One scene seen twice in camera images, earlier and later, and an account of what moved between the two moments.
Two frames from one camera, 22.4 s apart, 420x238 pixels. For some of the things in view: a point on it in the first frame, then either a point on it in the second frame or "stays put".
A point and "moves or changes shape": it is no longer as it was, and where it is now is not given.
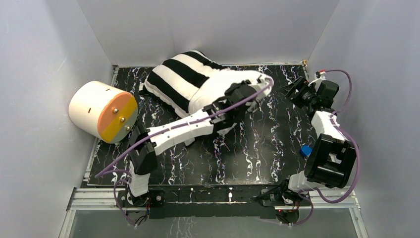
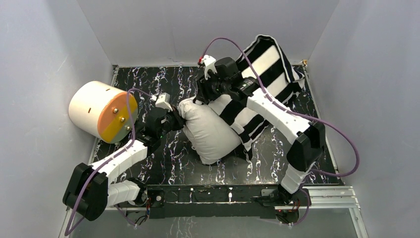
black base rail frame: x=215 y=202 stays put
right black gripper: x=300 y=85 to x=203 y=89
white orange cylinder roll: x=103 y=110 stays put
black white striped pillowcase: x=175 y=82 to x=265 y=60
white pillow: x=215 y=87 moves or changes shape
